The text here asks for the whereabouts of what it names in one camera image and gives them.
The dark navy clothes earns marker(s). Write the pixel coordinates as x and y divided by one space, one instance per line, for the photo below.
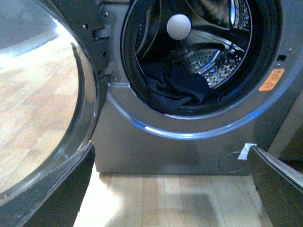
172 87

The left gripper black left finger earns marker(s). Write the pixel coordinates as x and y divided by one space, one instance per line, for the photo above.
55 200

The white dryer ball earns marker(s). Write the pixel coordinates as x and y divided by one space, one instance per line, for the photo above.
178 27

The orange warning sticker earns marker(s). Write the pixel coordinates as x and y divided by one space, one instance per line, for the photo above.
272 80

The grey adjacent appliance panel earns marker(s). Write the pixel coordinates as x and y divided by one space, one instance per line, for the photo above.
288 143

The grey front-load washing machine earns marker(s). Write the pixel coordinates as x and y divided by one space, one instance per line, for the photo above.
234 45

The washing machine glass door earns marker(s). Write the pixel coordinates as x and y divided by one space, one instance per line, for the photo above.
51 91

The white tape piece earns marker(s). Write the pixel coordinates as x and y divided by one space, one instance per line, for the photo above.
245 150

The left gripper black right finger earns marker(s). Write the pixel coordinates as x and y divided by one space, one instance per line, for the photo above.
279 186

